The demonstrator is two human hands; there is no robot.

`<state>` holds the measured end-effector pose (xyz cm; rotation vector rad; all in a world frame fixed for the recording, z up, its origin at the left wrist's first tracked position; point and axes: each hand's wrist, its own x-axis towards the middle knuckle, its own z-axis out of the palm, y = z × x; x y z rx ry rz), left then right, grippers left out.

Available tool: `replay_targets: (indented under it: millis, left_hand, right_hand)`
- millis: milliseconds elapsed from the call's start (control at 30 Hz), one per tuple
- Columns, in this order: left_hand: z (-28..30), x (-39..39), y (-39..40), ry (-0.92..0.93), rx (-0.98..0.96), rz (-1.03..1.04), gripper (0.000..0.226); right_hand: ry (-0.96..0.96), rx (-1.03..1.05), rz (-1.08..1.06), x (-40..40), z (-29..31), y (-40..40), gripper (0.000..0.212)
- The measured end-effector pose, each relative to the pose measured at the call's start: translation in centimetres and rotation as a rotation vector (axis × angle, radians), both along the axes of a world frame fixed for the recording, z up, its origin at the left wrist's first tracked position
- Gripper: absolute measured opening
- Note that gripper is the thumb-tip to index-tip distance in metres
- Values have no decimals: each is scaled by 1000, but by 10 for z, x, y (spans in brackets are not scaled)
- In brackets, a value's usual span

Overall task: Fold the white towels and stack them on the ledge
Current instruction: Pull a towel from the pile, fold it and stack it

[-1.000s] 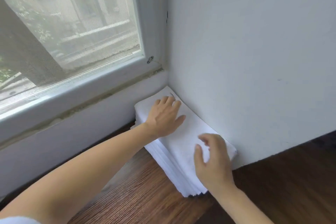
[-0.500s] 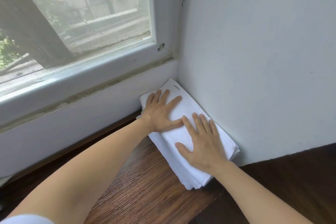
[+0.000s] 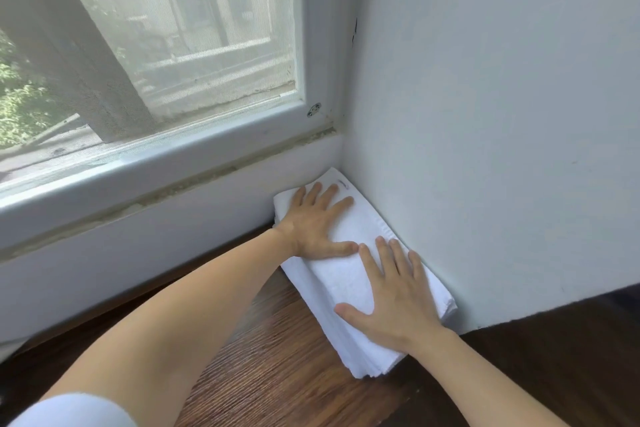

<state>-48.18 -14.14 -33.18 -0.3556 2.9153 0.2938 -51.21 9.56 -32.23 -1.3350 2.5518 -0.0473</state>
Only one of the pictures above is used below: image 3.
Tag person's right hand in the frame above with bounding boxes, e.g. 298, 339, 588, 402
334, 237, 446, 357

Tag person's left hand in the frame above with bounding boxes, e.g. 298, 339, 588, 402
275, 181, 360, 262

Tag white towel stack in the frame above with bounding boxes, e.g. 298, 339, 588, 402
272, 167, 459, 380

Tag person's left forearm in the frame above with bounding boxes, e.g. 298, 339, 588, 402
37, 228, 301, 427

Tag person's right forearm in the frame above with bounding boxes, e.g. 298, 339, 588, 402
407, 326, 572, 427

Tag window mesh screen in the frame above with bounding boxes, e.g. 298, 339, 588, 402
0, 0, 305, 187

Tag pale building outside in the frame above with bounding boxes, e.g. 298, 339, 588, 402
45, 0, 297, 117

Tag grey concrete pillar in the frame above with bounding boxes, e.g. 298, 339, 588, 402
0, 0, 157, 143

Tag white sleeve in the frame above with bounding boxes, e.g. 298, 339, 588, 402
7, 393, 138, 427

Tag green tree foliage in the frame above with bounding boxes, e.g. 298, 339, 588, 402
0, 29, 68, 149

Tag white window frame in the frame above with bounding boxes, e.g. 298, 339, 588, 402
0, 0, 347, 255

